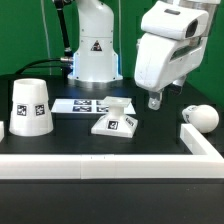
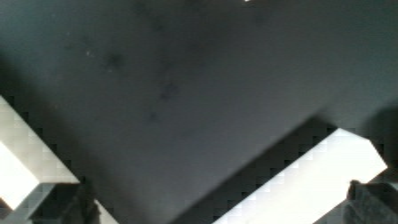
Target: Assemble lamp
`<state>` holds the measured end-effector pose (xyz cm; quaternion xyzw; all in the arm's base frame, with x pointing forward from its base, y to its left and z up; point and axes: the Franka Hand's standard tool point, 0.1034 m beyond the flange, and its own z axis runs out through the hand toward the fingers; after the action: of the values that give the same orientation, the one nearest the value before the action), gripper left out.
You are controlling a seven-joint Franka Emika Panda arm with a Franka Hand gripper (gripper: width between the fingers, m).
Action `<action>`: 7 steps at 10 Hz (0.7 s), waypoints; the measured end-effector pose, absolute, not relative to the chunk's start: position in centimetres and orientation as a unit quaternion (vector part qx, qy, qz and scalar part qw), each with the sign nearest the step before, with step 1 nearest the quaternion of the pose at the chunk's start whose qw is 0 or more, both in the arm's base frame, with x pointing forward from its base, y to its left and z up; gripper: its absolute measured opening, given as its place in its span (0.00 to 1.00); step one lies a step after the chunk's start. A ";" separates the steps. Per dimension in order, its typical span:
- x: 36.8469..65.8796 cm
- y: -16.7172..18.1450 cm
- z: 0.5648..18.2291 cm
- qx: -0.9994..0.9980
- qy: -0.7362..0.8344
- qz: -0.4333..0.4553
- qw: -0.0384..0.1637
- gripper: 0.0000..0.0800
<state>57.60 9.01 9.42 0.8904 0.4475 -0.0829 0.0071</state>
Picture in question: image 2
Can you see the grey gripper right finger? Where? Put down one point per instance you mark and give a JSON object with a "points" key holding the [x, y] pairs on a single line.
{"points": [[371, 208]]}

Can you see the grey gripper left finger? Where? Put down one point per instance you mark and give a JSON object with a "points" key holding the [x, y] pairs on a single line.
{"points": [[58, 204]]}

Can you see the white frame wall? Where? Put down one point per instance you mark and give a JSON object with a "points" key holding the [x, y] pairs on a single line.
{"points": [[289, 201]]}

